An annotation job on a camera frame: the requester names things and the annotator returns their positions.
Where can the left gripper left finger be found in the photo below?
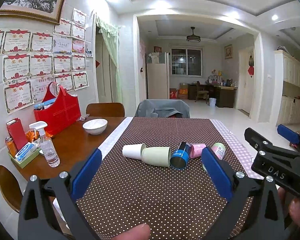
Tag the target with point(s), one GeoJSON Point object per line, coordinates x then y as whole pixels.
{"type": "Point", "coordinates": [37, 219]}

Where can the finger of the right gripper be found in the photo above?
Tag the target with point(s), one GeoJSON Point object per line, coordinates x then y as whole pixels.
{"type": "Point", "coordinates": [291, 136]}
{"type": "Point", "coordinates": [258, 139]}

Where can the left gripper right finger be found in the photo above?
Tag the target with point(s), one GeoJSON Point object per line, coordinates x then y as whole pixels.
{"type": "Point", "coordinates": [265, 218]}

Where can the pink green glass cup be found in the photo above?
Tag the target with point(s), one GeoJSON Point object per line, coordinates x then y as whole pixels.
{"type": "Point", "coordinates": [219, 150]}

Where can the blue black metal cup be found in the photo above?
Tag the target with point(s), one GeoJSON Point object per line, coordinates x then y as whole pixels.
{"type": "Point", "coordinates": [181, 156]}

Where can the pale green cup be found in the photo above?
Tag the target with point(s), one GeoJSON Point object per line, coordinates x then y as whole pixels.
{"type": "Point", "coordinates": [156, 156]}

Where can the white paper cup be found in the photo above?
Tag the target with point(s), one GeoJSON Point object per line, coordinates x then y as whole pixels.
{"type": "Point", "coordinates": [133, 151]}

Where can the right hand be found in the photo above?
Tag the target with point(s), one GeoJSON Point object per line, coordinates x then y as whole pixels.
{"type": "Point", "coordinates": [293, 207]}

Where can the left hand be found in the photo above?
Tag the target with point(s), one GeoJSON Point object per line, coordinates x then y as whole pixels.
{"type": "Point", "coordinates": [140, 232]}

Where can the wooden chair left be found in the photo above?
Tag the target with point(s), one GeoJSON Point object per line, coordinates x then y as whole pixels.
{"type": "Point", "coordinates": [10, 189]}

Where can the dark wooden desk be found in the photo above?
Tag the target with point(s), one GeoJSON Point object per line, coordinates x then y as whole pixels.
{"type": "Point", "coordinates": [225, 96]}

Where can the green tray organizer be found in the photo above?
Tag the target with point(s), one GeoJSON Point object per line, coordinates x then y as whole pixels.
{"type": "Point", "coordinates": [27, 159]}

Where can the white door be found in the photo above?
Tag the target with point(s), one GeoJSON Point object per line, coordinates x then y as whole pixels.
{"type": "Point", "coordinates": [247, 80]}

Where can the white bucket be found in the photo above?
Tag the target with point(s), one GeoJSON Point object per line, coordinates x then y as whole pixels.
{"type": "Point", "coordinates": [212, 102]}

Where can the clear spray bottle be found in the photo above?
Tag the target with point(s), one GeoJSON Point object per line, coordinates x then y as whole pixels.
{"type": "Point", "coordinates": [46, 144]}

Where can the wooden desk chair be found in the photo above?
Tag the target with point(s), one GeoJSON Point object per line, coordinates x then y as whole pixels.
{"type": "Point", "coordinates": [201, 94]}

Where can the blue white box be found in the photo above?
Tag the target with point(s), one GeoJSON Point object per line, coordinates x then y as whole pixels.
{"type": "Point", "coordinates": [25, 151]}

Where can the orange can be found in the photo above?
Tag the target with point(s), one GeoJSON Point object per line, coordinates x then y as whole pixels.
{"type": "Point", "coordinates": [12, 149]}

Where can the chair with grey cover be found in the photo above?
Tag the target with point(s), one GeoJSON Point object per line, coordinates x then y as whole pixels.
{"type": "Point", "coordinates": [163, 108]}

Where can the small framed picture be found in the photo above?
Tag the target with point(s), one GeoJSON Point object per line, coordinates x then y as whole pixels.
{"type": "Point", "coordinates": [228, 51]}

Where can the window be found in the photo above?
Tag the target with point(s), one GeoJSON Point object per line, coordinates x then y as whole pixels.
{"type": "Point", "coordinates": [186, 62]}

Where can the brown polka dot tablecloth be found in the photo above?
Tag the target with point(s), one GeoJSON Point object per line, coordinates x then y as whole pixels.
{"type": "Point", "coordinates": [176, 204]}

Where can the white ceramic bowl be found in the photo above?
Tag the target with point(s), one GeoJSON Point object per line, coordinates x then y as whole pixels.
{"type": "Point", "coordinates": [95, 126]}

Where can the red felt bag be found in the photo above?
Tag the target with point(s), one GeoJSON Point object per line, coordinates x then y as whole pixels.
{"type": "Point", "coordinates": [63, 112]}

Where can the ceiling fan lamp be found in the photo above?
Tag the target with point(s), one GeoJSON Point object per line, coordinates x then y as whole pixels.
{"type": "Point", "coordinates": [193, 38]}

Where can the award certificate bottom left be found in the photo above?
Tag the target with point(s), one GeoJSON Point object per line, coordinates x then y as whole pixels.
{"type": "Point", "coordinates": [18, 96]}

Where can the award certificate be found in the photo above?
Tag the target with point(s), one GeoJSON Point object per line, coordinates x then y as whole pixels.
{"type": "Point", "coordinates": [16, 66]}
{"type": "Point", "coordinates": [18, 96]}
{"type": "Point", "coordinates": [16, 41]}

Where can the white refrigerator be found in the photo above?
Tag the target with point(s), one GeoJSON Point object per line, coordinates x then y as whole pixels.
{"type": "Point", "coordinates": [158, 80]}

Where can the wooden chair back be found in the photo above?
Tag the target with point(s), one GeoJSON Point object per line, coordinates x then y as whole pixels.
{"type": "Point", "coordinates": [112, 109]}

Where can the award certificate middle left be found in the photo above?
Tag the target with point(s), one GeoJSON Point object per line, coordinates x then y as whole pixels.
{"type": "Point", "coordinates": [16, 66]}

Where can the award certificate upper left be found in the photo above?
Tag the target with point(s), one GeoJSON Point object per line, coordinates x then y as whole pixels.
{"type": "Point", "coordinates": [16, 41]}

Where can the green door curtain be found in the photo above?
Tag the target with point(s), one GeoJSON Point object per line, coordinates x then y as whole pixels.
{"type": "Point", "coordinates": [110, 34]}

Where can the framed blossom painting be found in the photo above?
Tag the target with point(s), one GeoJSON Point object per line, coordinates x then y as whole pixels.
{"type": "Point", "coordinates": [41, 10]}

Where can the cream wall cabinet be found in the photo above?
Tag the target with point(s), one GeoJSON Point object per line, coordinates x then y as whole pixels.
{"type": "Point", "coordinates": [286, 99]}

